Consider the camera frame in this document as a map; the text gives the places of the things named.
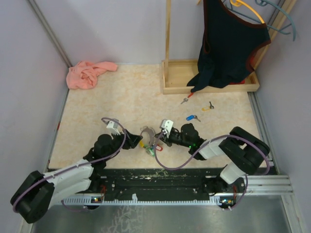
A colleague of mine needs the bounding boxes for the purple cable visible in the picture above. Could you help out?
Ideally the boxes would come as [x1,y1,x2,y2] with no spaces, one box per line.
[153,132,271,211]
[12,117,127,212]

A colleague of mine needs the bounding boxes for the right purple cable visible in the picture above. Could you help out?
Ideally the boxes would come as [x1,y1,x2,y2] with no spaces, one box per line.
[153,132,271,211]

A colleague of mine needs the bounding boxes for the key with yellow tag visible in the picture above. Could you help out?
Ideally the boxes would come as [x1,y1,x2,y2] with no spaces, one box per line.
[202,102,214,112]

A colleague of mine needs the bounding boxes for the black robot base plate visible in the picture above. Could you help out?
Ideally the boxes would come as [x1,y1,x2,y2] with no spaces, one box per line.
[84,168,245,201]

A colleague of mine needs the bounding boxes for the grey oval key organizer ring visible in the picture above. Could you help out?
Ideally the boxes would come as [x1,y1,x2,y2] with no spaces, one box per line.
[139,125,156,148]

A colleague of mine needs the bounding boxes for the wooden clothes rack base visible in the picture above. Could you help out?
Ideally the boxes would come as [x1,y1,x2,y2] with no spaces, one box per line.
[162,0,296,96]

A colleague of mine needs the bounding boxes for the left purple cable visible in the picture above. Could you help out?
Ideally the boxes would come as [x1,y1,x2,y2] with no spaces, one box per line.
[12,117,127,212]

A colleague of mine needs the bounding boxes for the key with red tag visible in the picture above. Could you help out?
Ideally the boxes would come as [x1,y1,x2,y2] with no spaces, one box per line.
[181,93,194,104]

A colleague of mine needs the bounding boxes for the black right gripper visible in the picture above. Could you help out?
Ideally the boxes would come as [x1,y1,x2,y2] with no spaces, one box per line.
[155,129,191,148]

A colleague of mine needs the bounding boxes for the pink crumpled cloth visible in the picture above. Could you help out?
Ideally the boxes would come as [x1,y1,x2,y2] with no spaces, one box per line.
[66,61,118,90]

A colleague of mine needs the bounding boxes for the yellow clothes hanger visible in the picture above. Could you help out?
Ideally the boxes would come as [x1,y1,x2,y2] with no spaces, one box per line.
[229,0,265,25]

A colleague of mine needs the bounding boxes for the green key tag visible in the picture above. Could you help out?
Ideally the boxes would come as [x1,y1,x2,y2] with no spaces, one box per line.
[145,148,155,157]

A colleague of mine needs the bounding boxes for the aluminium frame rail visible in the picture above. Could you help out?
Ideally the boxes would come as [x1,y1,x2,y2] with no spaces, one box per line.
[246,175,294,196]

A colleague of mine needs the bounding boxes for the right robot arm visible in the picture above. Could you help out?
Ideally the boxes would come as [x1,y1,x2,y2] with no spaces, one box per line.
[155,120,270,195]

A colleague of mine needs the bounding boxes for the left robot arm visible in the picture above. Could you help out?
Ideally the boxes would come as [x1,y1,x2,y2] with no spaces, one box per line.
[10,131,143,223]

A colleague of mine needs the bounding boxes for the dark navy vest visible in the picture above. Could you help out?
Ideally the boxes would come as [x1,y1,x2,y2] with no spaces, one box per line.
[187,0,271,93]

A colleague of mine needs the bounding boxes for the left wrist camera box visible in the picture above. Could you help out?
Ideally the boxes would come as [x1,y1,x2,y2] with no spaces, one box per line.
[106,121,121,135]

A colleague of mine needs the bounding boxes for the key with blue tag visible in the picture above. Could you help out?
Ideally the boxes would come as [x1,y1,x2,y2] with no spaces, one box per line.
[186,115,201,122]

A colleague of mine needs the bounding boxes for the red key tag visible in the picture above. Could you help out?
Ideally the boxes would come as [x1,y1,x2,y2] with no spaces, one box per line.
[154,145,163,151]

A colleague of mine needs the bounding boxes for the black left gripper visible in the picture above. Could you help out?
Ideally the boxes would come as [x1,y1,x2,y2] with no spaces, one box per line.
[104,128,143,161]

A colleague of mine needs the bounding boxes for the teal clothes hanger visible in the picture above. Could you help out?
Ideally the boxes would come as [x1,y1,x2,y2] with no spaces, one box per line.
[255,0,297,42]

